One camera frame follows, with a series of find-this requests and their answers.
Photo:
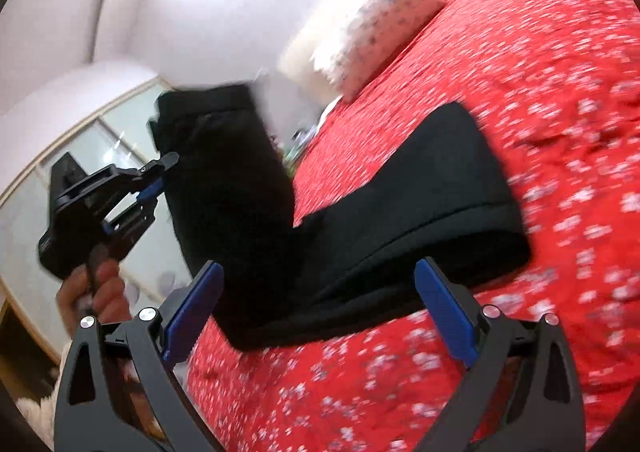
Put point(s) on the person's left hand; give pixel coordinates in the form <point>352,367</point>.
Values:
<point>107,287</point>

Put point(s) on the beige padded headboard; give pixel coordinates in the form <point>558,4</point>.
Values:
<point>300,59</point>

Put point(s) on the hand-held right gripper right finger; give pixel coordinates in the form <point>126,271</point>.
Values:
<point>445,312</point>

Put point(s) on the white floral pillow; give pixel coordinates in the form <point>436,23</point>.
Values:
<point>385,26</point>

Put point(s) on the cluttered bedside table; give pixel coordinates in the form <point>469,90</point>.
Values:
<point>300,141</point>

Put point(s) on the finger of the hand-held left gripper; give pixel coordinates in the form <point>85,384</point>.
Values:
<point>162,164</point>
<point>150,193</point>

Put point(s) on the red floral blanket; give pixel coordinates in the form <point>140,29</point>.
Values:
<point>550,81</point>

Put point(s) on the white fluffy object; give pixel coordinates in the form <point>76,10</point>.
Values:
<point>37,419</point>

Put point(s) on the black pants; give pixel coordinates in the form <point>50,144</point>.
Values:
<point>400,212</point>

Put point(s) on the wardrobe with purple flower doors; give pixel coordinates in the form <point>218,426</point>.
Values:
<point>30,212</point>

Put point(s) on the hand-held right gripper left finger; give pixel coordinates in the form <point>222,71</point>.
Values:
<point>192,317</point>

